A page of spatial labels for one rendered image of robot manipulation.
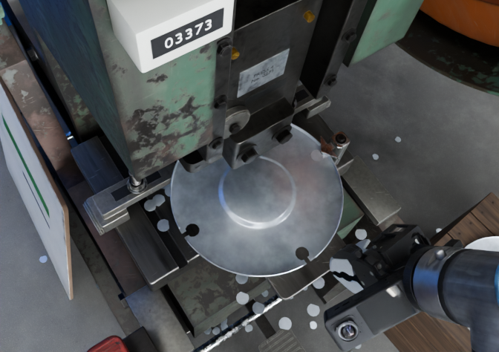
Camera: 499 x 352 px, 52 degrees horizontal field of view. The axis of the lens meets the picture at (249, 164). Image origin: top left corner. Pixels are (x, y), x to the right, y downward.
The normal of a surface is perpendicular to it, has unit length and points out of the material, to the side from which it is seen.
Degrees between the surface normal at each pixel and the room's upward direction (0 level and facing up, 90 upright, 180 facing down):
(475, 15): 90
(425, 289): 77
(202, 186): 0
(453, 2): 90
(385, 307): 38
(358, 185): 0
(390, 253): 25
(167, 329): 0
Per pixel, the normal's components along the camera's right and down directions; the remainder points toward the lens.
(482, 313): -0.92, 0.03
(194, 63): 0.56, 0.77
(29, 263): 0.09, -0.43
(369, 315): -0.07, 0.19
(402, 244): 0.33, -0.07
